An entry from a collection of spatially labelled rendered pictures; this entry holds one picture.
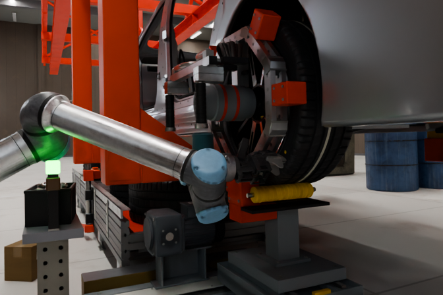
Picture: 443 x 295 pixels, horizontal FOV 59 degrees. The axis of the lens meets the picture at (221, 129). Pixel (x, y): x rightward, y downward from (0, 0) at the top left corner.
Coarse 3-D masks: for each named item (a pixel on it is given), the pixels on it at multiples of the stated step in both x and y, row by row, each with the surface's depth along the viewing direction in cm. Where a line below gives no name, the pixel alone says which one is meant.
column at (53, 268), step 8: (56, 240) 135; (64, 240) 136; (40, 248) 133; (48, 248) 134; (56, 248) 135; (64, 248) 136; (40, 256) 133; (48, 256) 134; (56, 256) 135; (64, 256) 136; (40, 264) 133; (48, 264) 134; (56, 264) 135; (64, 264) 136; (40, 272) 133; (48, 272) 134; (56, 272) 135; (64, 272) 136; (40, 280) 132; (48, 280) 133; (56, 280) 134; (64, 280) 136; (40, 288) 132; (48, 288) 133; (56, 288) 134; (64, 288) 135
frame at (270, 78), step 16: (240, 32) 145; (256, 48) 134; (272, 48) 134; (272, 64) 127; (224, 80) 172; (272, 80) 126; (272, 112) 126; (208, 128) 173; (272, 128) 126; (224, 144) 170; (256, 144) 135; (272, 144) 133
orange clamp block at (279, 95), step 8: (272, 88) 125; (280, 88) 121; (288, 88) 118; (296, 88) 119; (304, 88) 120; (272, 96) 125; (280, 96) 121; (288, 96) 118; (296, 96) 119; (304, 96) 120; (272, 104) 125; (280, 104) 121; (288, 104) 120; (296, 104) 121
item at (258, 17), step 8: (256, 16) 134; (264, 16) 131; (272, 16) 132; (280, 16) 133; (256, 24) 134; (264, 24) 132; (272, 24) 133; (256, 32) 134; (264, 32) 134; (272, 32) 135; (272, 40) 137
